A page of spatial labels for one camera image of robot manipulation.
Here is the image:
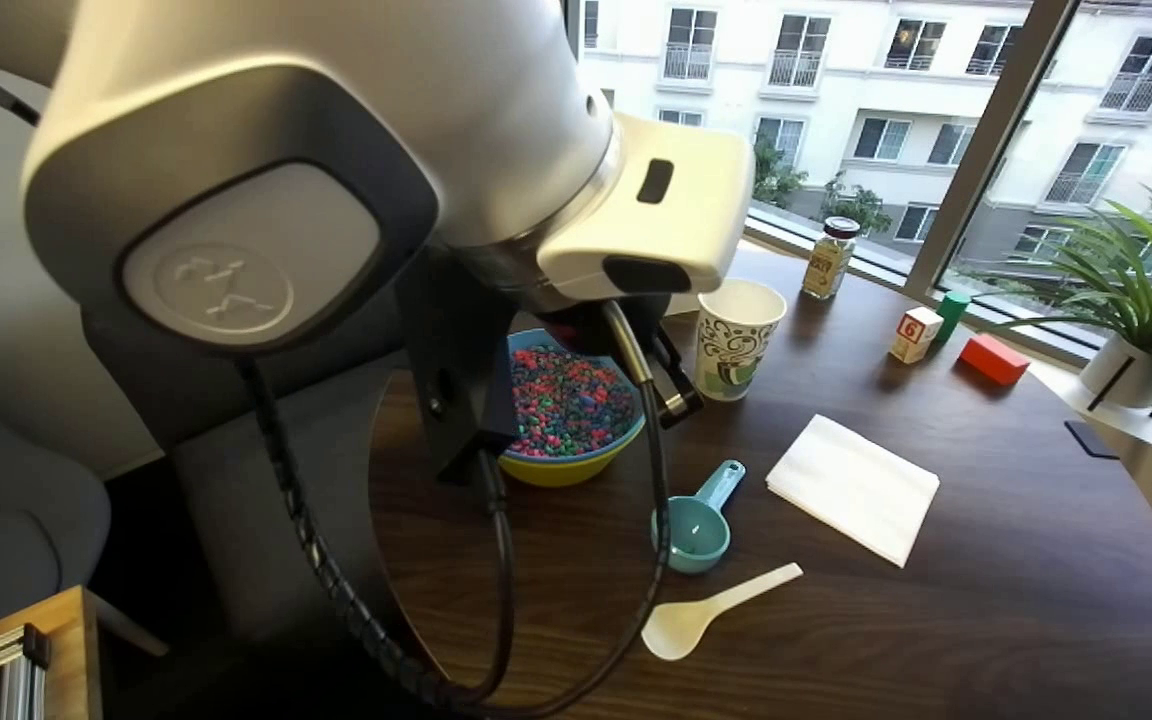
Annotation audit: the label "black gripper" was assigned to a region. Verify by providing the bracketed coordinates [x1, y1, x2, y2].
[513, 264, 712, 431]

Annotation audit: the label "colourful beans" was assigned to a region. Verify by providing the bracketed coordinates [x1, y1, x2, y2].
[509, 349, 645, 463]

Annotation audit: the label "small teal pot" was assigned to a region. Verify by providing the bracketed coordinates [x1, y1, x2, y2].
[655, 456, 751, 579]

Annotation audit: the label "patterned paper cup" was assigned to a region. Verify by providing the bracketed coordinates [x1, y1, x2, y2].
[689, 275, 792, 409]

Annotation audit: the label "glass spice jar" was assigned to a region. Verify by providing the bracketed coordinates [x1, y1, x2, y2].
[800, 211, 869, 310]

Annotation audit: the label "white paper napkin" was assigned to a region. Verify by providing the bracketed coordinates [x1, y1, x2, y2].
[763, 412, 945, 574]

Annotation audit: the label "white numbered wooden block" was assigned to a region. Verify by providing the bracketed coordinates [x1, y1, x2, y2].
[887, 304, 948, 367]

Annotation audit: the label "white plastic spoon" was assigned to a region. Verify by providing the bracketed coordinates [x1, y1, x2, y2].
[636, 561, 806, 668]

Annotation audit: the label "red wooden block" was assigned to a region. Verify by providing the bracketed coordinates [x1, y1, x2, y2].
[950, 333, 1030, 392]

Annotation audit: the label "green potted plant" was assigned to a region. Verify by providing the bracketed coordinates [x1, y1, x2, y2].
[1000, 195, 1152, 475]

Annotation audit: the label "dark grey armchair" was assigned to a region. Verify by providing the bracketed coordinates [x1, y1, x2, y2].
[168, 352, 431, 652]

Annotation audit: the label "blue-grey round chair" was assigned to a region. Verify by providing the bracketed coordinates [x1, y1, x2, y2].
[0, 352, 113, 634]

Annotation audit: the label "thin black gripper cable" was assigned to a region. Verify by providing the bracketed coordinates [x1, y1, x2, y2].
[513, 382, 678, 720]

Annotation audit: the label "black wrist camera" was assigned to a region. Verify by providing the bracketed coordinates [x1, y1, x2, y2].
[392, 246, 526, 490]

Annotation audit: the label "thin black camera cable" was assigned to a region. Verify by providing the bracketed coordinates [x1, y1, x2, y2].
[468, 443, 526, 713]

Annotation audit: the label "black corrugated cable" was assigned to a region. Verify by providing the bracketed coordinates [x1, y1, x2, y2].
[236, 356, 500, 720]

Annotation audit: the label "grey window frame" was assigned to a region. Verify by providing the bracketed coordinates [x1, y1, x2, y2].
[550, 0, 1152, 366]

